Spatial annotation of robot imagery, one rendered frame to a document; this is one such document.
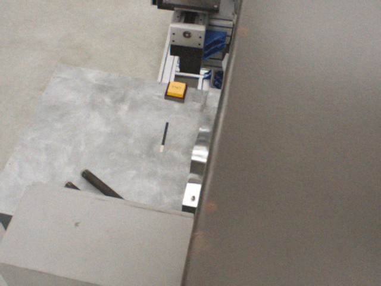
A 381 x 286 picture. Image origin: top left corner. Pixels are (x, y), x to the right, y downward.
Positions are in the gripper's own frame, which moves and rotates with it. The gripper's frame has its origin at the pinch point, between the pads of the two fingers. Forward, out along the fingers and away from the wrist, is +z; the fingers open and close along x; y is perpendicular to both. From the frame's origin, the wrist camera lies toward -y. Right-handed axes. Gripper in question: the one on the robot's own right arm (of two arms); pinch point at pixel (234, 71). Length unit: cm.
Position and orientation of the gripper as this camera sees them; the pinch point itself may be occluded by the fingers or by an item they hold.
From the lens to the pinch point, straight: 173.8
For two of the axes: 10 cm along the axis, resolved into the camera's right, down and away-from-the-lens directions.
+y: 1.9, -7.7, 6.2
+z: -0.7, 6.1, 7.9
